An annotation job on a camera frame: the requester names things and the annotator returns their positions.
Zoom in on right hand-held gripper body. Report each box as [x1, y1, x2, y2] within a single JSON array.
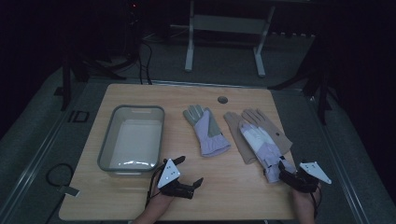
[[288, 161, 332, 194]]

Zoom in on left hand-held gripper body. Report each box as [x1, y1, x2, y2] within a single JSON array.
[[157, 158, 196, 200]]

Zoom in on purple and white glove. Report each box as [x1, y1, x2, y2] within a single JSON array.
[[238, 119, 297, 185]]

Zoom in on beige glove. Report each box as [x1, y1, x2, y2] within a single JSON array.
[[222, 111, 258, 165], [241, 107, 294, 156]]

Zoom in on purple and grey glove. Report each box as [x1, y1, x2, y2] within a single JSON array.
[[182, 104, 232, 158]]

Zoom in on grey plastic bin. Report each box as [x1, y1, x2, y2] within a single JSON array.
[[96, 105, 166, 174]]

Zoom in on person's right hand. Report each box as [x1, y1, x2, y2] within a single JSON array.
[[290, 183, 322, 224]]

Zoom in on person's left hand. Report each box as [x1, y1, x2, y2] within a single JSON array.
[[136, 187, 176, 224]]

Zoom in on black stand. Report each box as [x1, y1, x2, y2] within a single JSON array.
[[268, 43, 335, 126], [53, 50, 94, 112]]

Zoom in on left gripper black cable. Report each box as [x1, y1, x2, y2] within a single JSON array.
[[145, 161, 167, 209]]

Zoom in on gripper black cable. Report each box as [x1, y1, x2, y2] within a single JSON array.
[[310, 184, 323, 218], [145, 161, 167, 209]]

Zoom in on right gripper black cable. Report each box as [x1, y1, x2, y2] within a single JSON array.
[[310, 184, 323, 218]]

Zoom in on black cables on floor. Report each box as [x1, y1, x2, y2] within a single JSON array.
[[135, 38, 154, 86]]

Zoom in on black looped floor cable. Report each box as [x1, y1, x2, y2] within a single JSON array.
[[45, 162, 76, 189]]

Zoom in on white metal stand frame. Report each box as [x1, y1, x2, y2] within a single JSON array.
[[184, 0, 276, 78]]

